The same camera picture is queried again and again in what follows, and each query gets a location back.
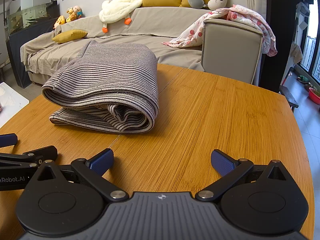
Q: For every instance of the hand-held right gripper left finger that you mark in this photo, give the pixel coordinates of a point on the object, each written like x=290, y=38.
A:
x=102, y=161

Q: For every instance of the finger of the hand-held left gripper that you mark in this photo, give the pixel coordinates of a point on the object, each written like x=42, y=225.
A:
x=47, y=152
x=8, y=140

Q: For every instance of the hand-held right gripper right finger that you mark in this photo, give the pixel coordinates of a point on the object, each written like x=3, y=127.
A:
x=222, y=163

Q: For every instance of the striped knit sweater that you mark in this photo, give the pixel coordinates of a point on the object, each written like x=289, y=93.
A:
x=112, y=67

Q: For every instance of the white side table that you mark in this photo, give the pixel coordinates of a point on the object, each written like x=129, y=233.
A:
x=12, y=102

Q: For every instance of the dark wooden stool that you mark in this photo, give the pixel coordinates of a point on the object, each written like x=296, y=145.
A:
x=288, y=96

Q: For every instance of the red plastic basin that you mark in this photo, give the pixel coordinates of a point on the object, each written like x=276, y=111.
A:
x=315, y=97

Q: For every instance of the pair of green slippers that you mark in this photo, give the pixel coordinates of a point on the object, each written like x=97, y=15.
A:
x=303, y=78

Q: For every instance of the small yellow throw pillow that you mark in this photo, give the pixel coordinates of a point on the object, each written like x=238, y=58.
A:
x=70, y=35

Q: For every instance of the grey sofa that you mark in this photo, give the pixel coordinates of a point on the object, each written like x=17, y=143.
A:
x=155, y=45

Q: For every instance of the yellow plush toy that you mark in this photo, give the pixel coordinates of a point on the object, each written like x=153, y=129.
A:
x=59, y=22

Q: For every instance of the glass fish tank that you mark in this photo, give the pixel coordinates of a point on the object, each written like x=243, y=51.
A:
x=30, y=12

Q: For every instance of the beige hanging cloth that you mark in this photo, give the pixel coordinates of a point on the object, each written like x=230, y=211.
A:
x=297, y=53

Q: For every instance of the orange plush toy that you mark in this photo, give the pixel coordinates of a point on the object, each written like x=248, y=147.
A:
x=70, y=15

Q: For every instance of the black framed window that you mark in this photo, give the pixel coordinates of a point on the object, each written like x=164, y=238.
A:
x=315, y=55

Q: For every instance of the small plush doll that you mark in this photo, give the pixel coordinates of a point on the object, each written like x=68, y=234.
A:
x=78, y=11

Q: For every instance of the pink floral blanket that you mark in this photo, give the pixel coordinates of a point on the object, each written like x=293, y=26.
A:
x=240, y=13

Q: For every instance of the white goose plush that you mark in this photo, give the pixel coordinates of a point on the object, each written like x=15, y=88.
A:
x=120, y=5

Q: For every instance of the white standing rack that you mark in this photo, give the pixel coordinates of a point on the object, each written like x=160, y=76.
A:
x=302, y=17

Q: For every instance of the beige curtain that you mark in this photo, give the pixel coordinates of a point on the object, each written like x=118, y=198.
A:
x=255, y=0

